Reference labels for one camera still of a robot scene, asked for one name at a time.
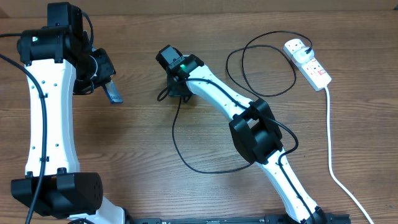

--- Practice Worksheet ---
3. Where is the blue Galaxy smartphone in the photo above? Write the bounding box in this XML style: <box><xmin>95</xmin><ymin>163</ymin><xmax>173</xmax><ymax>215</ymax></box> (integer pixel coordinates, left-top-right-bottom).
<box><xmin>102</xmin><ymin>80</ymin><xmax>123</xmax><ymax>104</ymax></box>

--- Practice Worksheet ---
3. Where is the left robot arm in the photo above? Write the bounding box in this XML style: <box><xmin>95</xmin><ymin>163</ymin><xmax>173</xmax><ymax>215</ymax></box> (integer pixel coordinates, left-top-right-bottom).
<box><xmin>11</xmin><ymin>2</ymin><xmax>131</xmax><ymax>223</ymax></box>

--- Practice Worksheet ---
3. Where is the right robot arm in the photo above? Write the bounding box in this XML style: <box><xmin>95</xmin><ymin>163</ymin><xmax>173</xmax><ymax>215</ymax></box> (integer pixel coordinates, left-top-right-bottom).
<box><xmin>155</xmin><ymin>45</ymin><xmax>327</xmax><ymax>223</ymax></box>

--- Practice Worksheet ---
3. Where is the white charger plug adapter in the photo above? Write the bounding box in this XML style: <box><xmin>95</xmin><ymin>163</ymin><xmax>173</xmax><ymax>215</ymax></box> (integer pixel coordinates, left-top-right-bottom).
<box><xmin>292</xmin><ymin>47</ymin><xmax>315</xmax><ymax>67</ymax></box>

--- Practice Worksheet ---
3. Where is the white power strip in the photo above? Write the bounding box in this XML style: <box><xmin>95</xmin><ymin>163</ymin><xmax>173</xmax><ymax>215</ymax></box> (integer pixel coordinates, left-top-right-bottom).
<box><xmin>283</xmin><ymin>39</ymin><xmax>331</xmax><ymax>91</ymax></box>

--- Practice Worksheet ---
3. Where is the white power strip cord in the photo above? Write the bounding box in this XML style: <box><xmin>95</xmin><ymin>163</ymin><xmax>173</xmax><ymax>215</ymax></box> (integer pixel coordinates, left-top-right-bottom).
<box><xmin>323</xmin><ymin>86</ymin><xmax>376</xmax><ymax>224</ymax></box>

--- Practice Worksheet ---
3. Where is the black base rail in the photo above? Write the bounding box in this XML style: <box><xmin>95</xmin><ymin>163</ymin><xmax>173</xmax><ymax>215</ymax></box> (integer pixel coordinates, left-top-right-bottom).
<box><xmin>133</xmin><ymin>213</ymin><xmax>352</xmax><ymax>224</ymax></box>

